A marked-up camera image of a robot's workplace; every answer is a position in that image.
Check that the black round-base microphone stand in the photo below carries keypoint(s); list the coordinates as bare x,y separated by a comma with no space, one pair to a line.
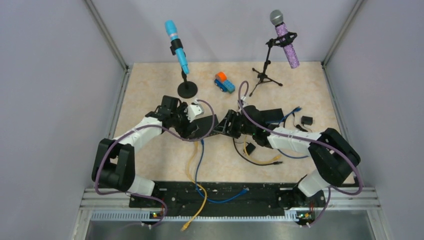
187,89

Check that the aluminium frame rail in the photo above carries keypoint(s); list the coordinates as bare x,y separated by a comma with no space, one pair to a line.
121,217

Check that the small black wall plug adapter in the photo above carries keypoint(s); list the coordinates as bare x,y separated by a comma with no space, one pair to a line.
249,148

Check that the orange blue toy truck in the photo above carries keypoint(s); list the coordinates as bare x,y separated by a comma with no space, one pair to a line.
223,83

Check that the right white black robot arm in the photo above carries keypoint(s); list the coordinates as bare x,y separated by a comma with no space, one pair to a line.
335,160

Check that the black power adapter with cord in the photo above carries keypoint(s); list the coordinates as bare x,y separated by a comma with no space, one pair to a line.
305,124

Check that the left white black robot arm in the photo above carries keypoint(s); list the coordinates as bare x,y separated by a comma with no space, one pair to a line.
114,164

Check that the black tripod microphone stand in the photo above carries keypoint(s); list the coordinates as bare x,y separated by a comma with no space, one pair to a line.
266,69

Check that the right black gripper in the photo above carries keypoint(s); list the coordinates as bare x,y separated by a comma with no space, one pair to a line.
224,127

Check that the large black network switch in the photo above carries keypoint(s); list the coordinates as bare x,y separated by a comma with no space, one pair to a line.
202,127

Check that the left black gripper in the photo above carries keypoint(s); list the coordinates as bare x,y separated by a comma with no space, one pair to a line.
183,130

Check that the cyan microphone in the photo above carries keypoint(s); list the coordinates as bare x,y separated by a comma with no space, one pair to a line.
176,47

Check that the small black ribbed network switch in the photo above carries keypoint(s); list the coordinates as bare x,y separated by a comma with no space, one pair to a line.
273,116

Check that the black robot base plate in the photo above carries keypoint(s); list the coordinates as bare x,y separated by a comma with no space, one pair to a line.
228,199

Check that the purple glitter microphone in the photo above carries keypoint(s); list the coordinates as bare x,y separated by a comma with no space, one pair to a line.
277,19

